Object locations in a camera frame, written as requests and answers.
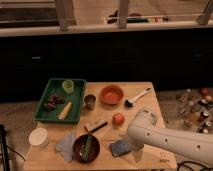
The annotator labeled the blue sponge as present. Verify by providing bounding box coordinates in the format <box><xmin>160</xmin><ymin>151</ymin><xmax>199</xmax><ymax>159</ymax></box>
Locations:
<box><xmin>109</xmin><ymin>140</ymin><xmax>131</xmax><ymax>157</ymax></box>

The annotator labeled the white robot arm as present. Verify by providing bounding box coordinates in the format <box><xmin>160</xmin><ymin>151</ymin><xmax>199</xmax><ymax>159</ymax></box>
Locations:
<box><xmin>127</xmin><ymin>108</ymin><xmax>213</xmax><ymax>166</ymax></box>

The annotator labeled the red bowl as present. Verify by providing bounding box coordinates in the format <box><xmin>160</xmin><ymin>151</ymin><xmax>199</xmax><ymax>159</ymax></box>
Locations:
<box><xmin>100</xmin><ymin>85</ymin><xmax>124</xmax><ymax>105</ymax></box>

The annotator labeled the small metal cup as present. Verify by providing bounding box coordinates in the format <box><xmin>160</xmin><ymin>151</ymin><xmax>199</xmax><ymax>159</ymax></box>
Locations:
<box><xmin>84</xmin><ymin>94</ymin><xmax>96</xmax><ymax>110</ymax></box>

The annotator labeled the orange fruit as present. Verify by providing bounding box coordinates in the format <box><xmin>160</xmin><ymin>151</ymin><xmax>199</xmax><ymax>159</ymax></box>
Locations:
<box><xmin>112</xmin><ymin>113</ymin><xmax>125</xmax><ymax>126</ymax></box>

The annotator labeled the green plastic cup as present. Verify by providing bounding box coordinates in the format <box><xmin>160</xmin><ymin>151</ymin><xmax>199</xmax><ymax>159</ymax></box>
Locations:
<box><xmin>62</xmin><ymin>80</ymin><xmax>74</xmax><ymax>94</ymax></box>

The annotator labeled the wooden block brush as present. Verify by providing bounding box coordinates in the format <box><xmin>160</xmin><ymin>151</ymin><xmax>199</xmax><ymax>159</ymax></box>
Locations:
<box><xmin>85</xmin><ymin>119</ymin><xmax>108</xmax><ymax>133</ymax></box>

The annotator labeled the green plastic tray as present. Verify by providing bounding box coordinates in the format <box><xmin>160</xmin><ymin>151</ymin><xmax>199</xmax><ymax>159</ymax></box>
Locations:
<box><xmin>34</xmin><ymin>78</ymin><xmax>86</xmax><ymax>124</ymax></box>

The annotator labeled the dark grapes bunch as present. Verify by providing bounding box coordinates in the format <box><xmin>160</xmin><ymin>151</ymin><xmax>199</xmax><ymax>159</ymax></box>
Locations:
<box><xmin>43</xmin><ymin>95</ymin><xmax>65</xmax><ymax>111</ymax></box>

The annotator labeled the dark brown plate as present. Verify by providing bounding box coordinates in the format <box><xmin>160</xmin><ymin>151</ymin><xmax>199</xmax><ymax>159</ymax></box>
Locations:
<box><xmin>73</xmin><ymin>134</ymin><xmax>100</xmax><ymax>163</ymax></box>

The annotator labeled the green vegetable stick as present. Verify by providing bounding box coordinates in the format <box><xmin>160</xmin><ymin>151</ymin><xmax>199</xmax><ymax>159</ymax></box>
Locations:
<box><xmin>82</xmin><ymin>134</ymin><xmax>92</xmax><ymax>162</ymax></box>

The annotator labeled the grey crumpled cloth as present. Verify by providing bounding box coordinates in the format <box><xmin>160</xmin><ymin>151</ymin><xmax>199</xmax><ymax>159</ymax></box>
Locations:
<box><xmin>55</xmin><ymin>132</ymin><xmax>76</xmax><ymax>162</ymax></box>

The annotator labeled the white lidded container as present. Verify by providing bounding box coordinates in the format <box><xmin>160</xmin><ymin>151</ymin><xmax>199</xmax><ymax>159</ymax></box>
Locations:
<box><xmin>29</xmin><ymin>128</ymin><xmax>49</xmax><ymax>147</ymax></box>

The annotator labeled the black stand left edge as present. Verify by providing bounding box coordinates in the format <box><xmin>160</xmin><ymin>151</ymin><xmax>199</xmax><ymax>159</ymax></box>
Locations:
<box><xmin>0</xmin><ymin>124</ymin><xmax>10</xmax><ymax>171</ymax></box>

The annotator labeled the black cable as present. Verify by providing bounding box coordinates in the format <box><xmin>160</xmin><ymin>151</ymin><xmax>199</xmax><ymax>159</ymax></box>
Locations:
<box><xmin>176</xmin><ymin>160</ymin><xmax>213</xmax><ymax>171</ymax></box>

